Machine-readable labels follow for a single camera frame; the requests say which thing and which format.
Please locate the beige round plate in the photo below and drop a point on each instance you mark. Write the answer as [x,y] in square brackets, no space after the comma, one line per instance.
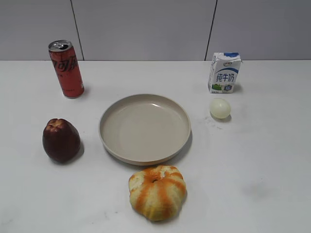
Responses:
[145,129]

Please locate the red cola can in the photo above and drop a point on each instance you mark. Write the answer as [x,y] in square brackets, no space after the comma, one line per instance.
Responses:
[65,63]

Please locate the white blue milk carton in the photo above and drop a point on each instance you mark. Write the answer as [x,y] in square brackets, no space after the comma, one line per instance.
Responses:
[224,70]

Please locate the orange striped round bread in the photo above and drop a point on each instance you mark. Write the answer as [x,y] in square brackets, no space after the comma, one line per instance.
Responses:
[157,193]

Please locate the pale yellow egg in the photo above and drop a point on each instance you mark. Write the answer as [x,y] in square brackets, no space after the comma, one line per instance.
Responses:
[220,108]

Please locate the dark red wax apple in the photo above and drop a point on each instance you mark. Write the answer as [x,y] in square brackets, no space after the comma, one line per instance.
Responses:
[61,140]

